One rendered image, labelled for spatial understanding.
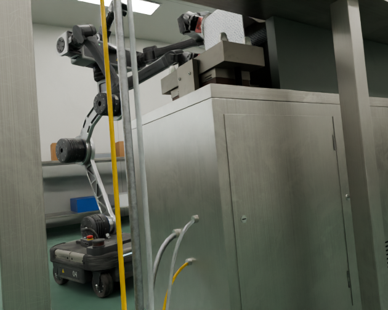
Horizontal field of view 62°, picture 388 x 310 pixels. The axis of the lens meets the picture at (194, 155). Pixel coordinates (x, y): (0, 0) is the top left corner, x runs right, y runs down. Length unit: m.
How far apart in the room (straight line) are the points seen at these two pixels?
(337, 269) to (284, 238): 0.28
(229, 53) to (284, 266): 0.65
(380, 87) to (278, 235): 0.84
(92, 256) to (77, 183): 2.86
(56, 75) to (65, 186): 1.52
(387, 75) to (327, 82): 0.43
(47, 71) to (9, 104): 4.36
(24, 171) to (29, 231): 0.09
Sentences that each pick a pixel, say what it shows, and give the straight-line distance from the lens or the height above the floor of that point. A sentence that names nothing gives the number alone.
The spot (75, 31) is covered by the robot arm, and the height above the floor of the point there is 1.46.
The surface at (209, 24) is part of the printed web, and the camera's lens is 1.40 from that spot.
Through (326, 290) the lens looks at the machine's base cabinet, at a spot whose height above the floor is 0.23.
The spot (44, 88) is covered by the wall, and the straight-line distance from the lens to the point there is 4.81.
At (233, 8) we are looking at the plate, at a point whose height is 1.14.
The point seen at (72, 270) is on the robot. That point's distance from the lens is 2.11.
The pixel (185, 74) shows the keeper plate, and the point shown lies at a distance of 1.08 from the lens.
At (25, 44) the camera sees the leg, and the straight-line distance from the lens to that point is 0.56.
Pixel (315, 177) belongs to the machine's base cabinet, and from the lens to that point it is 1.14.
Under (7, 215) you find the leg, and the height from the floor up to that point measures 0.63.
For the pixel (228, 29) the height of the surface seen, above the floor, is 1.18.
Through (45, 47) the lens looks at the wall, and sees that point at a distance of 5.00.
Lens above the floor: 0.67
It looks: 2 degrees up
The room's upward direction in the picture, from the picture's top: 5 degrees counter-clockwise
